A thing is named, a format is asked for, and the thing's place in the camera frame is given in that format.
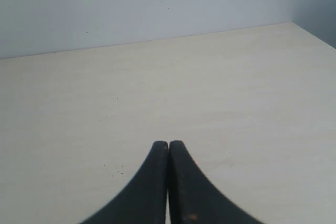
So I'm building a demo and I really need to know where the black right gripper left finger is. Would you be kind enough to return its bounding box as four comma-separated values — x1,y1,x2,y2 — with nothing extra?
83,141,169,224

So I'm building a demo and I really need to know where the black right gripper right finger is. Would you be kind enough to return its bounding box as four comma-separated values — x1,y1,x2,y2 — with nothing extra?
167,141,260,224

